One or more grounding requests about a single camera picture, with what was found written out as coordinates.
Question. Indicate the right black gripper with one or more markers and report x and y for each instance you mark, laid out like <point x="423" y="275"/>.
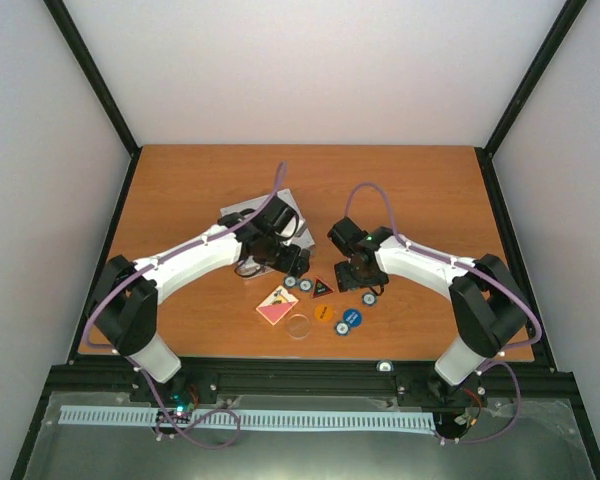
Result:
<point x="347" y="281"/>

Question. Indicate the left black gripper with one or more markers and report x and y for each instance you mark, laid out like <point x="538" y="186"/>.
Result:
<point x="295" y="266"/>

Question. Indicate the aluminium poker case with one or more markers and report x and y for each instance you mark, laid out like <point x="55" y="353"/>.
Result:
<point x="262" y="227"/>

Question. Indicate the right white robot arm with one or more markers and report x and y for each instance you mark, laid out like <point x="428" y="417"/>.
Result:
<point x="488" y="306"/>

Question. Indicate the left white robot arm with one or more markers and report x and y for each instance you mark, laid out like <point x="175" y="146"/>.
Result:
<point x="124" y="304"/>

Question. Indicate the triangular all in button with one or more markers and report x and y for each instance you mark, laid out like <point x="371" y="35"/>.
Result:
<point x="321" y="288"/>

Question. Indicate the pink yellow card deck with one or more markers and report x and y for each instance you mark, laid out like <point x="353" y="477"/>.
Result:
<point x="277" y="305"/>

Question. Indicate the blue small blind button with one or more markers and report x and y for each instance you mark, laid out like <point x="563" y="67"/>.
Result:
<point x="352" y="317"/>

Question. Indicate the orange big blind button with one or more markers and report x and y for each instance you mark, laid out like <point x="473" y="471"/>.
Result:
<point x="323" y="313"/>

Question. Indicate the clear round dealer button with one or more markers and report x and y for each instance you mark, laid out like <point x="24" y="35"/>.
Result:
<point x="297" y="326"/>

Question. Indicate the black aluminium frame rail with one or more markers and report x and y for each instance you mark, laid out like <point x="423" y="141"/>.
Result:
<point x="410" y="383"/>

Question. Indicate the light blue cable duct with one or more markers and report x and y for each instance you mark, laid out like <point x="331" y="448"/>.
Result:
<point x="252" y="420"/>

